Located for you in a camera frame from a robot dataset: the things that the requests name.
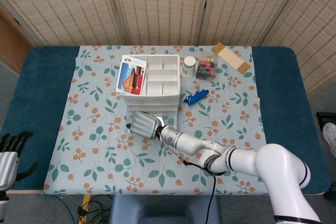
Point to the white small jar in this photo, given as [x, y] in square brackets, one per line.
[189, 64]

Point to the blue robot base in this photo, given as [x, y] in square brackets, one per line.
[165, 209]

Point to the white sneaker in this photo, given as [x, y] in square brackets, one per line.
[330, 136]

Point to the clear drawer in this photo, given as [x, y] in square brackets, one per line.
[170, 119]

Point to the picture postcard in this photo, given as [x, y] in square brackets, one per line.
[130, 75]

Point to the floral tablecloth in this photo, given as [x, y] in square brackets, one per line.
[105, 155]

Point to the clear coffee capsule box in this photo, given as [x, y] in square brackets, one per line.
[207, 68]

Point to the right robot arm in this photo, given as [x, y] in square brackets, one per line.
[273, 163]

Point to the white drawer organizer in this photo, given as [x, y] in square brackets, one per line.
[161, 73]

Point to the wooden door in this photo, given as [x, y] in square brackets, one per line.
[10, 45]

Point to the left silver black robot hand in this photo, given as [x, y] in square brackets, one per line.
[6, 163]

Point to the teal table cover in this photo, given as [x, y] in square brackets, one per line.
[39, 90]

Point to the woven folding screen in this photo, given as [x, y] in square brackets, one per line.
[162, 6]

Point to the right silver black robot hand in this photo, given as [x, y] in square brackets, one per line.
[145, 125]

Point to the blue snack packet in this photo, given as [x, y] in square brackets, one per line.
[195, 97]

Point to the flat cardboard strip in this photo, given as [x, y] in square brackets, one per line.
[232, 58]

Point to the black floor stand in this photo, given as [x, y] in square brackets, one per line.
[325, 117]

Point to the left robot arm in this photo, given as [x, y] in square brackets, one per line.
[3, 205]

